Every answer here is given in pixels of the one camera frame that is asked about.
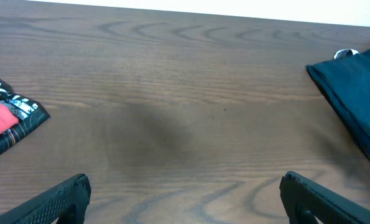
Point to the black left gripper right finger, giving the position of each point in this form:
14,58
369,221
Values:
305,201

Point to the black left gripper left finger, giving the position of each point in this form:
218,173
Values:
65,203

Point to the black printed folded shirt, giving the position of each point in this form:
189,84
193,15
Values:
30,113

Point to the navy blue garment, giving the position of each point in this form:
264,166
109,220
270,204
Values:
345,83

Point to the grey white garment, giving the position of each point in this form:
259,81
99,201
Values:
343,53

